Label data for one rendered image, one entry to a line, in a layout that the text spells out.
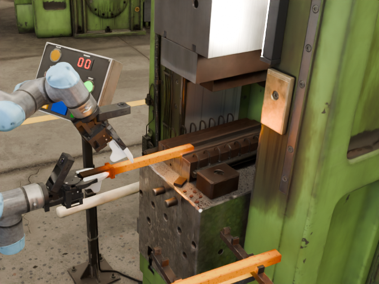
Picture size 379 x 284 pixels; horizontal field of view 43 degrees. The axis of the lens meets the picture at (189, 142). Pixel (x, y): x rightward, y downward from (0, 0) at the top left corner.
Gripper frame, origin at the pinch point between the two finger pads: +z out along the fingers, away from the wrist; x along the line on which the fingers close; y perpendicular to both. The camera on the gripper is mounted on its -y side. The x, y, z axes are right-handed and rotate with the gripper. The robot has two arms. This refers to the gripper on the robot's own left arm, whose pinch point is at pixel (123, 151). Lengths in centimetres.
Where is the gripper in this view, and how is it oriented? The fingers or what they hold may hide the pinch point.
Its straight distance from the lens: 150.9
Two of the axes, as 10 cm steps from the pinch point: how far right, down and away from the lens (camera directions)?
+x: 5.7, 4.1, -7.1
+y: -7.4, 6.3, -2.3
